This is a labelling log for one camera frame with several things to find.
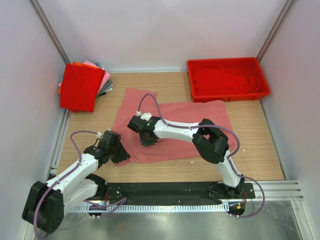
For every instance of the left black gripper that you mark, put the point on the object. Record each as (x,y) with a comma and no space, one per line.
(123,155)

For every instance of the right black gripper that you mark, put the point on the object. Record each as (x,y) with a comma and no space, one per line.
(146,143)

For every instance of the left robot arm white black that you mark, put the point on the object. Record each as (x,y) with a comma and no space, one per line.
(48,202)

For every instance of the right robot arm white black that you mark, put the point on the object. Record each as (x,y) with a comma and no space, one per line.
(215,144)

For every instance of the grey folded t shirt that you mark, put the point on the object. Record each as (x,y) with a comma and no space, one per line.
(108,85)

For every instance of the light pink folded t shirt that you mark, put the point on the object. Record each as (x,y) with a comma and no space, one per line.
(106,75)

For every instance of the red folded t shirt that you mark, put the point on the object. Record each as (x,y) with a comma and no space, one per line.
(79,87)

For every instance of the orange folded t shirt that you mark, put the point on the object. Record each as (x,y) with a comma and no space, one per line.
(61,79)

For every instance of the red plastic bin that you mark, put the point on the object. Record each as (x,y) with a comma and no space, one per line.
(250,62)

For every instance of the red t shirt in bin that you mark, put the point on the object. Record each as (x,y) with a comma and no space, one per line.
(225,81)

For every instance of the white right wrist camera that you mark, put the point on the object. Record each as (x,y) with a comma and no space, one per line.
(144,116)

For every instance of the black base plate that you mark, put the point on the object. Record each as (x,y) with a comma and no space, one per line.
(175,193)

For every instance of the white slotted cable duct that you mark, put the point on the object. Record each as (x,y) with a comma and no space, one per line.
(87,208)

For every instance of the aluminium frame rail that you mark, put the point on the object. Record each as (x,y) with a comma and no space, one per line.
(271,190)

